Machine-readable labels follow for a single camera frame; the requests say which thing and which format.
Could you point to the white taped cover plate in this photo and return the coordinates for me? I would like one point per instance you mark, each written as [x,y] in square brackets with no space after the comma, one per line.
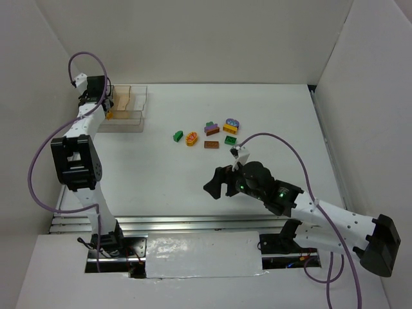
[203,254]

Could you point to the green sloped lego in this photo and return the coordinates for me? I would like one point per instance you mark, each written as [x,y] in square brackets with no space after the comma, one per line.
[178,136]

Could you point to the aluminium rail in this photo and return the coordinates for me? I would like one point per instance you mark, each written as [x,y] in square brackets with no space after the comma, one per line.
[341,187]
[60,198]
[133,226]

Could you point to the aluminium front rail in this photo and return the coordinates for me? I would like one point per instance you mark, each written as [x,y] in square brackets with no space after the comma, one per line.
[133,226]

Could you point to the left side aluminium rail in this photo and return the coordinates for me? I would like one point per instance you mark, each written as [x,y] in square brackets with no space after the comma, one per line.
[60,198]

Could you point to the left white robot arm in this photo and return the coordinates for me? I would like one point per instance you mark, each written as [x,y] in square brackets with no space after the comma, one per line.
[79,168]

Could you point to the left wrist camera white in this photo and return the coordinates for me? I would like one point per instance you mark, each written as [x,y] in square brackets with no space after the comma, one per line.
[80,82]

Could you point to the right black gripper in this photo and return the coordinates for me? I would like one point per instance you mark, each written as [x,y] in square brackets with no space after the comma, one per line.
[230,181]

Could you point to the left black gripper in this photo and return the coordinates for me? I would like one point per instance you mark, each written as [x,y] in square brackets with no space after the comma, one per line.
[107,105]

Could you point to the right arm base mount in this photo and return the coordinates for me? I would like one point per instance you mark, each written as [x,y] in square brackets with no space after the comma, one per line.
[280,251]

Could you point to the purple brown green lego stack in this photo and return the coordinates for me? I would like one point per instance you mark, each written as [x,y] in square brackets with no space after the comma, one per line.
[211,128]

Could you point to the clear compartment organizer tray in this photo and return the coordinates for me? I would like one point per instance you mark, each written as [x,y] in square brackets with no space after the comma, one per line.
[128,109]

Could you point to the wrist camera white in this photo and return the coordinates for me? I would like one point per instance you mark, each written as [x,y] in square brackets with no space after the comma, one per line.
[241,155]
[80,82]

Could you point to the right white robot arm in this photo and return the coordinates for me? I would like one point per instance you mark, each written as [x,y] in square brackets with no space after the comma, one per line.
[373,242]

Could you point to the yellow orange rounded lego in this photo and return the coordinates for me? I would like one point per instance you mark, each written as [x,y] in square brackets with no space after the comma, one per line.
[191,139]

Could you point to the green square lego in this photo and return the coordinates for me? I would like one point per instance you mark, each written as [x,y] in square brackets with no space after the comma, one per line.
[230,140]

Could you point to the purple flower lego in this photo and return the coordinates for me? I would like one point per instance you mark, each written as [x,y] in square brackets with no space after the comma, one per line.
[232,122]

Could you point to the right side aluminium rail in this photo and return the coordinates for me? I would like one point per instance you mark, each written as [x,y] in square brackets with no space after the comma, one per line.
[341,187]

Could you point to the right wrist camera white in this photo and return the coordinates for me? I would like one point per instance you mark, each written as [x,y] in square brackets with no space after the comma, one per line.
[241,155]

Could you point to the yellow rectangular lego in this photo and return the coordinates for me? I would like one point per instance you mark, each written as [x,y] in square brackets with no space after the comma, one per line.
[230,129]

